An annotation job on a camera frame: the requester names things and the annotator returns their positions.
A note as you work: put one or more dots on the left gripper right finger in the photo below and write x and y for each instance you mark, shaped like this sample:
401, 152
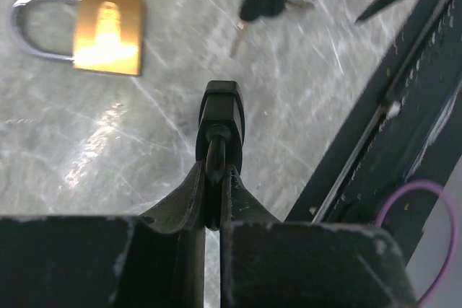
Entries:
267, 263

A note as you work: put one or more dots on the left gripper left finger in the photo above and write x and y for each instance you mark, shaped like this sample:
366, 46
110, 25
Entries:
152, 260

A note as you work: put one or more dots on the black padlock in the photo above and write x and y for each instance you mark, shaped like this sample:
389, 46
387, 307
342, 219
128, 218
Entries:
219, 142

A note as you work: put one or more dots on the large brass padlock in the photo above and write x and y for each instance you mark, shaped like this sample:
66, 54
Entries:
108, 35

